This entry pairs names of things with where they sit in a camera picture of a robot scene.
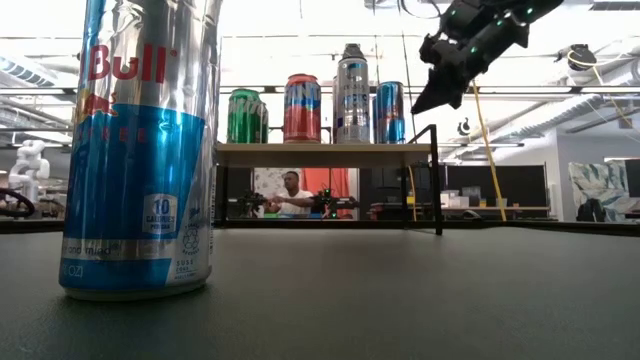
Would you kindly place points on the white Celsius can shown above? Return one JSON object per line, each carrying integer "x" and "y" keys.
{"x": 351, "y": 110}

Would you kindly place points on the black wall board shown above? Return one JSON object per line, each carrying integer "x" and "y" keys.
{"x": 515, "y": 185}

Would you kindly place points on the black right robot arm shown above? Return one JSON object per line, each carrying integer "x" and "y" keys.
{"x": 540, "y": 7}

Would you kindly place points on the long wooden counter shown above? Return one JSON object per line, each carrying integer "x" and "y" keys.
{"x": 520, "y": 208}

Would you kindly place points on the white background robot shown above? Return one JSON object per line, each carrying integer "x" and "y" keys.
{"x": 30, "y": 165}

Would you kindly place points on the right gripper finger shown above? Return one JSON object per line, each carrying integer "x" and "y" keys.
{"x": 461, "y": 90}
{"x": 437, "y": 90}

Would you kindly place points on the blue silver Red Bull can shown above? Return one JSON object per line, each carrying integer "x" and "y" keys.
{"x": 140, "y": 175}
{"x": 391, "y": 120}

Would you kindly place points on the leaf patterned panel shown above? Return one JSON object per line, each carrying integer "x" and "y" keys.
{"x": 600, "y": 182}

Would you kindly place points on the person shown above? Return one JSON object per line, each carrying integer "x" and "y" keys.
{"x": 295, "y": 197}

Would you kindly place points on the grey round hanging reel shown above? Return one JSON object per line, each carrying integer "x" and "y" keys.
{"x": 353, "y": 51}

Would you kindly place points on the black hook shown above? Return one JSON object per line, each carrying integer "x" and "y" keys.
{"x": 463, "y": 126}

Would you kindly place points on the white box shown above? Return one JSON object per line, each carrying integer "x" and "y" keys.
{"x": 457, "y": 201}

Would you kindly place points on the green Sprite can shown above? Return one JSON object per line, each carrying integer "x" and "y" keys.
{"x": 245, "y": 120}

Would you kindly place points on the black round hanging reel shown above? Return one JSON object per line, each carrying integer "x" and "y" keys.
{"x": 580, "y": 57}

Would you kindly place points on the white patterned panel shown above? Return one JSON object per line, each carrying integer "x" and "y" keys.
{"x": 267, "y": 180}

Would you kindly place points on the black background robot arm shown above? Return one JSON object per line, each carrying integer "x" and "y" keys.
{"x": 250, "y": 200}
{"x": 335, "y": 202}

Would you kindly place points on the small wooden shelf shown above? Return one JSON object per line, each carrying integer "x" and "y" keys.
{"x": 325, "y": 155}

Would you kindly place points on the dark wall screen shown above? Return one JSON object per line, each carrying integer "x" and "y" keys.
{"x": 634, "y": 177}

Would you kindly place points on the red Fanta can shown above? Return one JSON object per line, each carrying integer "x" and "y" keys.
{"x": 302, "y": 120}

